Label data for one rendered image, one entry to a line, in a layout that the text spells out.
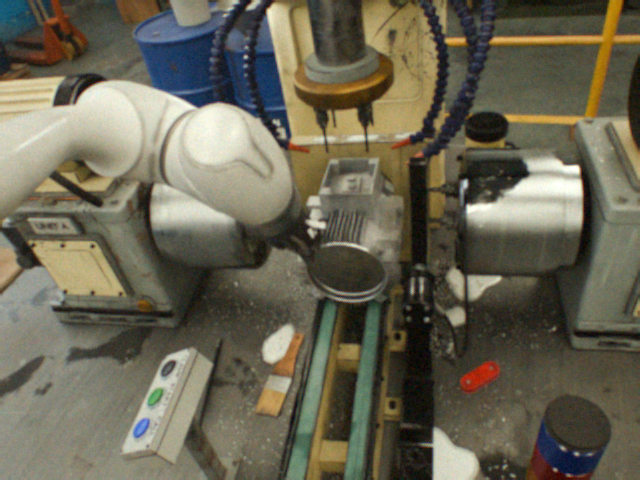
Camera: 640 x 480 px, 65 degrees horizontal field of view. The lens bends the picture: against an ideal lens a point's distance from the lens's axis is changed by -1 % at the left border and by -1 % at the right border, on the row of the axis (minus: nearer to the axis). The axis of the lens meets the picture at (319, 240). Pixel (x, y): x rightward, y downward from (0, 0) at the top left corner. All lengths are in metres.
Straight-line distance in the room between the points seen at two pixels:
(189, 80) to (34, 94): 1.84
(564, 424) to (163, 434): 0.51
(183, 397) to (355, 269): 0.46
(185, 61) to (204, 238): 1.94
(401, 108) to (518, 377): 0.61
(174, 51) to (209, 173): 2.37
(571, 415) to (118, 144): 0.55
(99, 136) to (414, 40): 0.71
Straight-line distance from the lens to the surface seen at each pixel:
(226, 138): 0.53
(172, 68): 2.95
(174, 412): 0.80
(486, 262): 0.98
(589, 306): 1.07
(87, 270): 1.22
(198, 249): 1.06
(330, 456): 0.96
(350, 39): 0.89
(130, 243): 1.12
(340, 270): 1.07
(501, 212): 0.93
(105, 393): 1.24
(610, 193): 0.94
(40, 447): 1.24
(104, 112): 0.61
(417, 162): 0.82
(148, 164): 0.63
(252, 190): 0.56
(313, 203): 1.05
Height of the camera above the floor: 1.70
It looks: 41 degrees down
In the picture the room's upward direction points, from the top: 11 degrees counter-clockwise
